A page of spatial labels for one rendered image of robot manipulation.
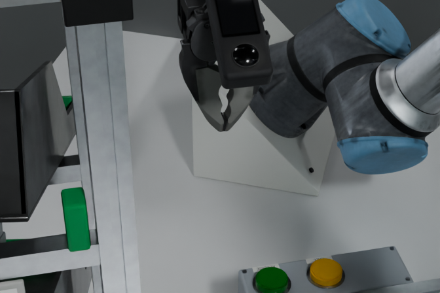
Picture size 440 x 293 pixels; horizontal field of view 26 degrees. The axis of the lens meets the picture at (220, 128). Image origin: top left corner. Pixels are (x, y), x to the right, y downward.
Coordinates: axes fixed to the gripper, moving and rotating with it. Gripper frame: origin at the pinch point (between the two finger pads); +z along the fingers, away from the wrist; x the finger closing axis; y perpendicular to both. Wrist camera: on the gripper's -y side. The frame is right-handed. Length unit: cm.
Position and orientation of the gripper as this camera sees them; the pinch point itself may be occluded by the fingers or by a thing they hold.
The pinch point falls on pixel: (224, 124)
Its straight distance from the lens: 99.9
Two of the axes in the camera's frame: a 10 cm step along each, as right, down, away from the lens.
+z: 0.0, 8.0, 5.9
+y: -2.2, -5.8, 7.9
